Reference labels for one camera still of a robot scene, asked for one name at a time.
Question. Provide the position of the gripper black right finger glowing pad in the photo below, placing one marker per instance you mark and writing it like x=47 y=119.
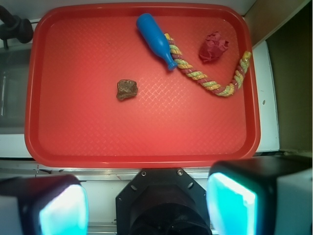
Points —
x=261 y=196

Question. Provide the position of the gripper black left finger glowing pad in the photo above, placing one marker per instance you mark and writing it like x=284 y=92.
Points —
x=53 y=205

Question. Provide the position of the crumpled red paper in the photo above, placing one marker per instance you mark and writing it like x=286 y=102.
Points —
x=213 y=47

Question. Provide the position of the brown rock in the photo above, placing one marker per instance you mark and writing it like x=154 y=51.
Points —
x=126 y=89

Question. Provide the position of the red plastic tray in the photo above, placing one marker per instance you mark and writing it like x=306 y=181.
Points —
x=79 y=53

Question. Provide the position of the blue plastic bottle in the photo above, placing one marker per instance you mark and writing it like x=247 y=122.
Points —
x=155 y=39

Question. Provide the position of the black octagonal mount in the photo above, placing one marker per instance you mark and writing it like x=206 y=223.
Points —
x=162 y=202

